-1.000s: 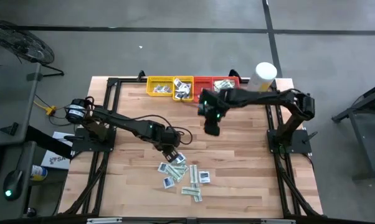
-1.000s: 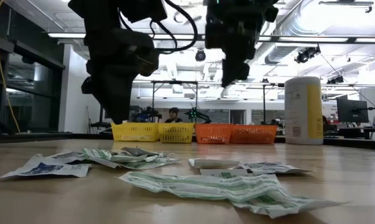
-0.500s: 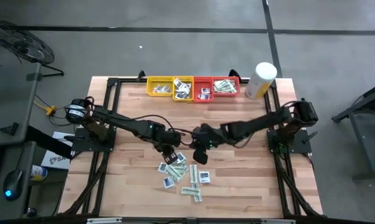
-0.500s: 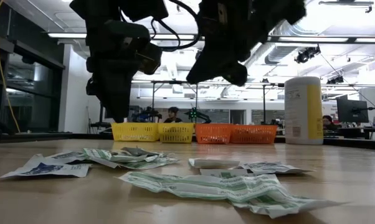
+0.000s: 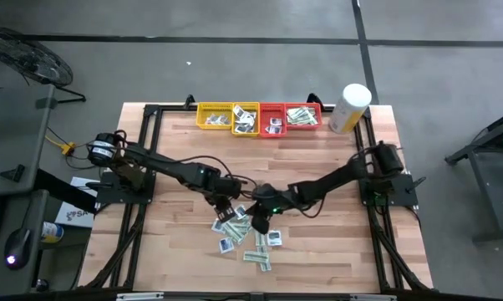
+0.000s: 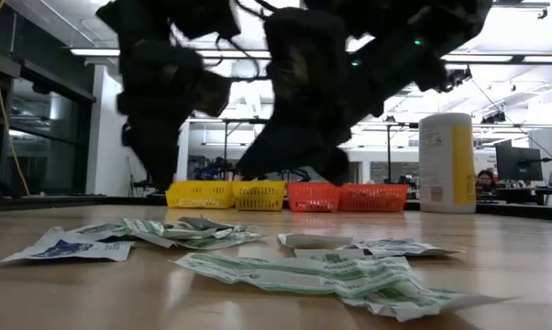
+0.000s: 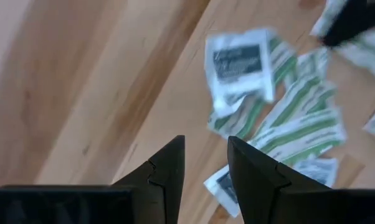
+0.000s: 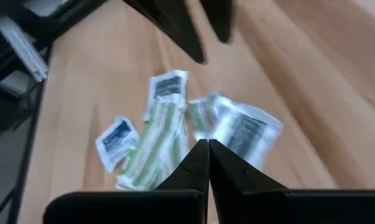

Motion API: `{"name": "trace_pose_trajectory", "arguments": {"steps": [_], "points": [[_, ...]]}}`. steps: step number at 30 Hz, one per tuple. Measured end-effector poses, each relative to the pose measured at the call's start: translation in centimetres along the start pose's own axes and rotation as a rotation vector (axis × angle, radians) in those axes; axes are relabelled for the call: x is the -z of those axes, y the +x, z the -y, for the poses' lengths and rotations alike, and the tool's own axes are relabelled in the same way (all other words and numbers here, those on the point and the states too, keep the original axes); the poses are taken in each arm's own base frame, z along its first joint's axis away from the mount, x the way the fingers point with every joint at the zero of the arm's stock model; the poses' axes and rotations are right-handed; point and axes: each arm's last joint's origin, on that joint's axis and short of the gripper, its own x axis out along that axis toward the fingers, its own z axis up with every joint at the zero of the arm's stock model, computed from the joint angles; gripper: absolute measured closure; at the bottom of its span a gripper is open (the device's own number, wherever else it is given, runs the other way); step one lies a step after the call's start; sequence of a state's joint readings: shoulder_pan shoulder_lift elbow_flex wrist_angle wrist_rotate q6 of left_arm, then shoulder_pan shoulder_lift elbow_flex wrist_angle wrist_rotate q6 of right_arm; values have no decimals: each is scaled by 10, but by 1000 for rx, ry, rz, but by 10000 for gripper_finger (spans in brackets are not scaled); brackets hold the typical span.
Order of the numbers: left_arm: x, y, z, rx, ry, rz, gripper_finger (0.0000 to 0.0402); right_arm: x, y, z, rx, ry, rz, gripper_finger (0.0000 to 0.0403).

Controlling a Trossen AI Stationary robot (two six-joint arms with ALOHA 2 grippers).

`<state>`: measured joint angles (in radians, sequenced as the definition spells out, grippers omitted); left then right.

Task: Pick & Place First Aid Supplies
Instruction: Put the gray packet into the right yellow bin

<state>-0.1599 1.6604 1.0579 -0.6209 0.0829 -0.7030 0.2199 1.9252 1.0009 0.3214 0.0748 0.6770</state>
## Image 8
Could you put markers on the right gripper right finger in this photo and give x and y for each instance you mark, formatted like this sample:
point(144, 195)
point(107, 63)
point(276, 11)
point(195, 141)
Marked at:
point(253, 202)

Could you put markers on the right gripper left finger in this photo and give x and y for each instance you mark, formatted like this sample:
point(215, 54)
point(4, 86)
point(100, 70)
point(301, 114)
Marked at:
point(162, 202)

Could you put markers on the green striped bandage packet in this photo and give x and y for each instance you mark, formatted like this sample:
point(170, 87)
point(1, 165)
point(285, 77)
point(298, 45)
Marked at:
point(206, 115)
point(156, 146)

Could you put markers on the silver frame bracket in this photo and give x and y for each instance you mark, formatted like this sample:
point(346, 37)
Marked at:
point(25, 49)

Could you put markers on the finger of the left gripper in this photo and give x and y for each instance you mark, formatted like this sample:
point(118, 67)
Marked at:
point(220, 18)
point(178, 28)

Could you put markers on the white alcohol pad packet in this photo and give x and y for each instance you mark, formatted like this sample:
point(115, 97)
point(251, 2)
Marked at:
point(168, 87)
point(249, 133)
point(116, 140)

